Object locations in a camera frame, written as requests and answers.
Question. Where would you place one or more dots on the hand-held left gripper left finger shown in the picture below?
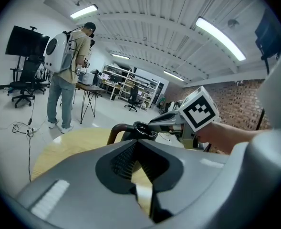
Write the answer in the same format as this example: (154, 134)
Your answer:
(78, 190)

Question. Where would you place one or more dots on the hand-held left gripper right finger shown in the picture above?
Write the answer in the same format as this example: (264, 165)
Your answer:
(197, 182)

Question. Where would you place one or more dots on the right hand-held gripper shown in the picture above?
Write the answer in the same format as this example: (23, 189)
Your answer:
(198, 111)

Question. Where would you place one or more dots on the person's right forearm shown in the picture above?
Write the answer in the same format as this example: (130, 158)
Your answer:
(228, 135)

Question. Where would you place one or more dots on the person's right hand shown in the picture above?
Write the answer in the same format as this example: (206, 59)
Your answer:
(176, 129)

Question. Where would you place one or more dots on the black office chair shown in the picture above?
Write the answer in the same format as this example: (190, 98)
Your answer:
(40, 76)
(25, 80)
(133, 96)

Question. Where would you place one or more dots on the long ceiling light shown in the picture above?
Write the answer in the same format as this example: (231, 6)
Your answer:
(84, 11)
(220, 38)
(120, 56)
(173, 75)

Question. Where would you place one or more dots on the white storage shelving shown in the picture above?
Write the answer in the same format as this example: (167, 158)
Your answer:
(130, 80)

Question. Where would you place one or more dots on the white power strip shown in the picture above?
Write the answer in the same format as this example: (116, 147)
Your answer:
(31, 131)

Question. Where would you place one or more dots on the wooden table with black legs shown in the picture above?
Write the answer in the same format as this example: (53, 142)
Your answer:
(90, 88)

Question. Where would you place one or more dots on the white box appliance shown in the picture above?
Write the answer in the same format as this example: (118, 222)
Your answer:
(86, 78)

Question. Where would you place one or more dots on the person's white shirt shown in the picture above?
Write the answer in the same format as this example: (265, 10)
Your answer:
(273, 99)

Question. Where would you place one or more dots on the white hard-shell backpack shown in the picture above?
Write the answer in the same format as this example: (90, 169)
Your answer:
(56, 54)

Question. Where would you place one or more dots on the black television screen on stand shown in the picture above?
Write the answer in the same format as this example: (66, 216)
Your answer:
(25, 40)

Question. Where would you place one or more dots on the dark head-worn camera unit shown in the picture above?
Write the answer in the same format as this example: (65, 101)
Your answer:
(269, 34)

